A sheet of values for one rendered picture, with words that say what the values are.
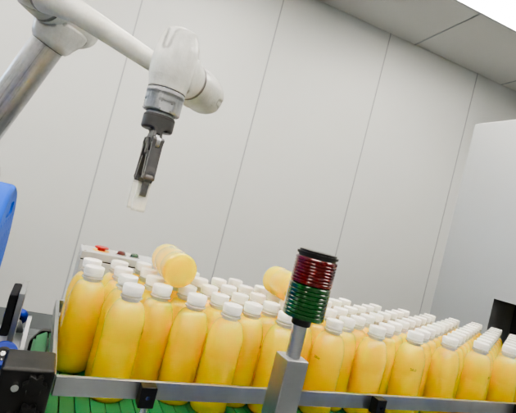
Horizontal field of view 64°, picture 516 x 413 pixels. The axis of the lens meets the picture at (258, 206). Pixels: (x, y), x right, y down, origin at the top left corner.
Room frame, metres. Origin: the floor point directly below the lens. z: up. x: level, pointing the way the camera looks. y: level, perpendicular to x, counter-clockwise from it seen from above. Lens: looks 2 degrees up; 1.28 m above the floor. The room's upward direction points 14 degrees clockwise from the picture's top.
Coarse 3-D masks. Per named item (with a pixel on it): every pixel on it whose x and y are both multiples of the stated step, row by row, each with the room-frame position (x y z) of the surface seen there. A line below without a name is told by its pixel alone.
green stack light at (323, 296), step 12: (288, 288) 0.62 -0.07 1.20; (300, 288) 0.60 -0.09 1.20; (312, 288) 0.60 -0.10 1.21; (288, 300) 0.61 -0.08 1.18; (300, 300) 0.60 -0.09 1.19; (312, 300) 0.60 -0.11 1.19; (324, 300) 0.60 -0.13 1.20; (288, 312) 0.61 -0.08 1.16; (300, 312) 0.60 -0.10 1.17; (312, 312) 0.60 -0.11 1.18; (324, 312) 0.61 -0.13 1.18
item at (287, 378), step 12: (276, 360) 0.63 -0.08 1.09; (288, 360) 0.61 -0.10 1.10; (300, 360) 0.62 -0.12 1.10; (276, 372) 0.62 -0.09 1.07; (288, 372) 0.61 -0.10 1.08; (300, 372) 0.61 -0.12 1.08; (276, 384) 0.61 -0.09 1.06; (288, 384) 0.61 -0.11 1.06; (300, 384) 0.62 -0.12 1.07; (276, 396) 0.61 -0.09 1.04; (288, 396) 0.61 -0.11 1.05; (300, 396) 0.62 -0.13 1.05; (264, 408) 0.63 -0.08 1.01; (276, 408) 0.60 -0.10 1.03; (288, 408) 0.61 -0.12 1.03
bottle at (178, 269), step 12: (156, 252) 0.95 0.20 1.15; (168, 252) 0.90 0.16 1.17; (180, 252) 0.88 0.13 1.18; (156, 264) 0.92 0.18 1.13; (168, 264) 0.85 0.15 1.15; (180, 264) 0.87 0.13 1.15; (192, 264) 0.87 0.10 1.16; (168, 276) 0.86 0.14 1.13; (180, 276) 0.87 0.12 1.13; (192, 276) 0.88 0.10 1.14
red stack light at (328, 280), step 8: (296, 256) 0.62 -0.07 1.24; (304, 256) 0.61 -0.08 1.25; (296, 264) 0.62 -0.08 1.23; (304, 264) 0.60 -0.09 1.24; (312, 264) 0.60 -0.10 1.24; (320, 264) 0.60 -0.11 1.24; (328, 264) 0.60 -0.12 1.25; (336, 264) 0.61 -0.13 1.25; (296, 272) 0.61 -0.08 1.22; (304, 272) 0.60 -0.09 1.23; (312, 272) 0.60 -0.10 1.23; (320, 272) 0.60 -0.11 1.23; (328, 272) 0.60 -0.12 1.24; (296, 280) 0.61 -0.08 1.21; (304, 280) 0.60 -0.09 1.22; (312, 280) 0.60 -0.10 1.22; (320, 280) 0.60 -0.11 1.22; (328, 280) 0.60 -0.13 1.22; (320, 288) 0.60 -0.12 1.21; (328, 288) 0.61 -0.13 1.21
